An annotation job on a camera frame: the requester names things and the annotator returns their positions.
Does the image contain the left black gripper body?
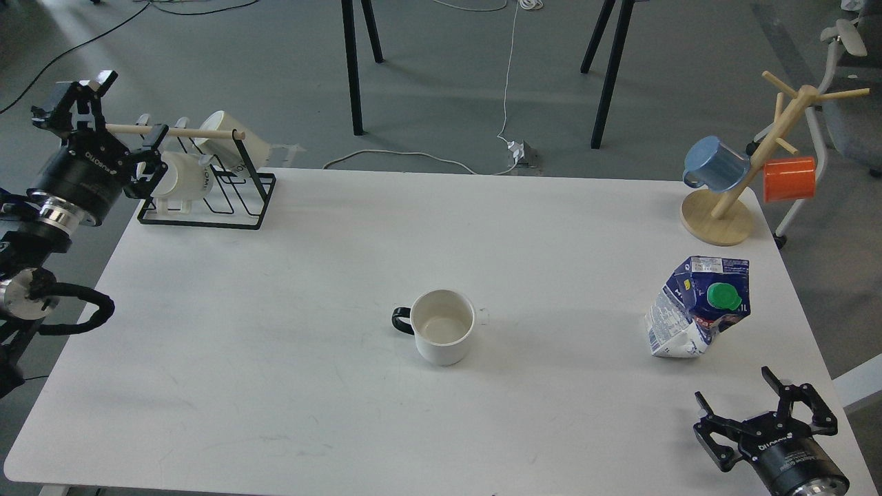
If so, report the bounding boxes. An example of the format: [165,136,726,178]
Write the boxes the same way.
[28,129,132,226]

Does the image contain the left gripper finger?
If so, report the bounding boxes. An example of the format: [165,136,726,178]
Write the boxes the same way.
[123,125,170,200]
[31,70,119,149]

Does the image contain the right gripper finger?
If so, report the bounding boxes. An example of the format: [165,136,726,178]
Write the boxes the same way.
[693,391,759,472]
[761,366,839,438]

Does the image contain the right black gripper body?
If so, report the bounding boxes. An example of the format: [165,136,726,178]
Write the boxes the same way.
[741,413,850,495]

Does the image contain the white mug black handle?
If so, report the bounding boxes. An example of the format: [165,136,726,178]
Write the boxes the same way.
[391,289,477,366]

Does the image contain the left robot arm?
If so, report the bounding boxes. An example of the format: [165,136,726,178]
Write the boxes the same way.
[1,70,168,395]

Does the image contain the white cup front on rack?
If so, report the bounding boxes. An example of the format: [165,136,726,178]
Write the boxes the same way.
[150,151,215,201]

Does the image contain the white cup on rack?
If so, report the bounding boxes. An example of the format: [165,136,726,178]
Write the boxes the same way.
[194,110,271,176]
[150,151,215,201]

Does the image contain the white cup rear on rack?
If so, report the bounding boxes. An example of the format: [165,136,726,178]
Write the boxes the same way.
[194,110,271,176]

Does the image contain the blue white milk carton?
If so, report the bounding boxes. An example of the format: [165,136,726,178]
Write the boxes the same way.
[644,256,752,358]

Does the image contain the wooden mug tree stand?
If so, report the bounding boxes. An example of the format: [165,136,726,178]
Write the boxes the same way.
[680,70,872,246]

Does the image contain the orange mug on tree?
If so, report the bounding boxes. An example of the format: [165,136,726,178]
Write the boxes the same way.
[763,156,817,202]

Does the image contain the black table leg left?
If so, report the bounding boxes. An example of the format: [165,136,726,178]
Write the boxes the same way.
[340,1,384,136]

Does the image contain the black table leg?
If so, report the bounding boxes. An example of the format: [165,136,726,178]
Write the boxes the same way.
[580,1,636,149]
[340,1,384,136]

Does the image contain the blue mug on tree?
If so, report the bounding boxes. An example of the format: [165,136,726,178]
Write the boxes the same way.
[681,136,750,194]

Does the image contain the grey power adapter plug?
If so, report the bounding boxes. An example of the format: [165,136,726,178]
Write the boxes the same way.
[507,141,541,167]

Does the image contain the black table leg right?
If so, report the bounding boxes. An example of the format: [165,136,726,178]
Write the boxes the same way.
[580,1,636,149]

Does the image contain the black wire cup rack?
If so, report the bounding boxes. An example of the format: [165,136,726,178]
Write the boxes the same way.
[136,120,277,230]

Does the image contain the black cable on floor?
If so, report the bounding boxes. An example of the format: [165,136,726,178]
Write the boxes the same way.
[0,0,261,114]

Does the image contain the white power cable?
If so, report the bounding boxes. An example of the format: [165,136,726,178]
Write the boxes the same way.
[323,0,545,176]

